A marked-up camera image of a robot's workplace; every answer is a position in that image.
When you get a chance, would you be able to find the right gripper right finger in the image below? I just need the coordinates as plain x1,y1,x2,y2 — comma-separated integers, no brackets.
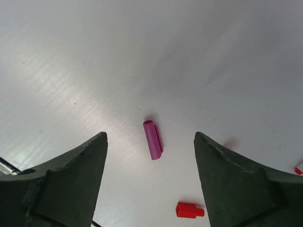
194,132,303,227

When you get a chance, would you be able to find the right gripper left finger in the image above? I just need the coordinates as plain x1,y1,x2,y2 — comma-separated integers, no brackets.
0,132,108,227

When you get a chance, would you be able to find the purple pen cap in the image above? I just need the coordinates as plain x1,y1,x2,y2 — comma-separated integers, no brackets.
143,120,164,160

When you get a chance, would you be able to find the white fineliner pen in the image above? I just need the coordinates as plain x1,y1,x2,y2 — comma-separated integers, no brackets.
294,161,303,175

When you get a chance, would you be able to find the red cap upper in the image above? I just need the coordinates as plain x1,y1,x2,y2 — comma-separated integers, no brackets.
223,139,238,150

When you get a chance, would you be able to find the red cap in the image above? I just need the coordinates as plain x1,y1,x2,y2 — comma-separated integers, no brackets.
223,139,238,150
176,202,205,219

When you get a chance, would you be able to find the red cap lower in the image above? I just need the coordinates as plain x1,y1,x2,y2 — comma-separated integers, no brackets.
176,202,205,219

